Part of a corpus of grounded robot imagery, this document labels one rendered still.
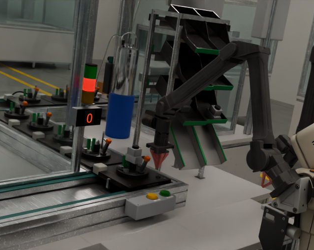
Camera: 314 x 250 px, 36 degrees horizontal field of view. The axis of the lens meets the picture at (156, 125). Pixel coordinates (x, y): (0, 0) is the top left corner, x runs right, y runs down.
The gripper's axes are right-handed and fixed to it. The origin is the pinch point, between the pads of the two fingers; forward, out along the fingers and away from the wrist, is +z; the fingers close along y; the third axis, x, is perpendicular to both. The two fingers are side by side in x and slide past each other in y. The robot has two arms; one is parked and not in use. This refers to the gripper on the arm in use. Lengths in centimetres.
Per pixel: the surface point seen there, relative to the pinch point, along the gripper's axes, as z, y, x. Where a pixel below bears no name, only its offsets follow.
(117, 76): -19, -55, -92
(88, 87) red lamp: -27.7, 20.3, -23.8
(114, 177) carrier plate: 8.1, 10.0, -13.6
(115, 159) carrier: 8.0, -5.9, -31.3
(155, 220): 19.2, 5.9, 8.5
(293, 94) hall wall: 78, -882, -412
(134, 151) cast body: -2.9, 2.0, -12.0
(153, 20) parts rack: -56, -20, -33
